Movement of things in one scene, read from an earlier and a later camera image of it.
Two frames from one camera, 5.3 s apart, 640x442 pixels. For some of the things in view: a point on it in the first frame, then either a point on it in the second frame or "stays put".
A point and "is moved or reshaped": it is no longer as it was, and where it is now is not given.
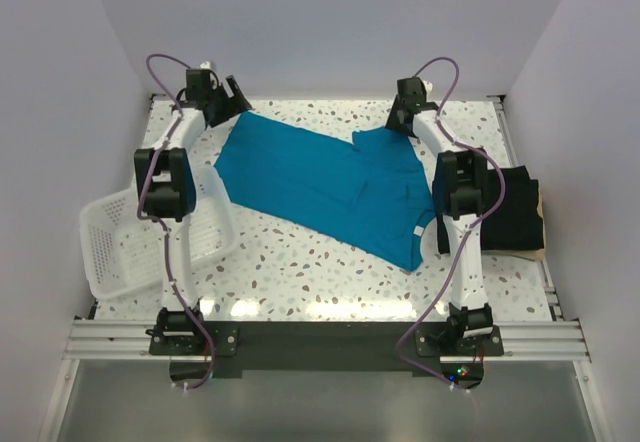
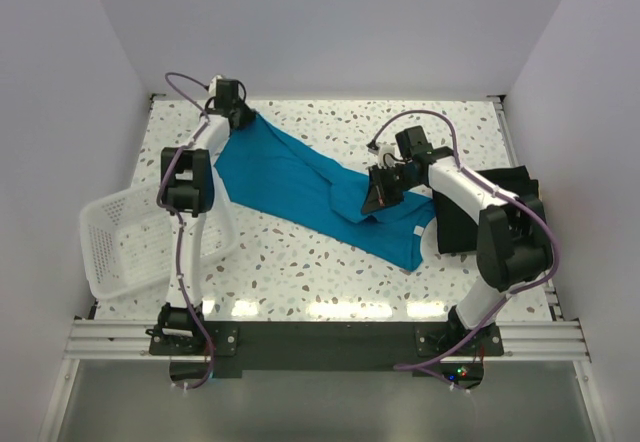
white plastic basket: [125, 252] stays put
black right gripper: [392, 120] → [377, 196]
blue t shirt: [373, 194] is moved or reshaped
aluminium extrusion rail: [112, 340] stays put
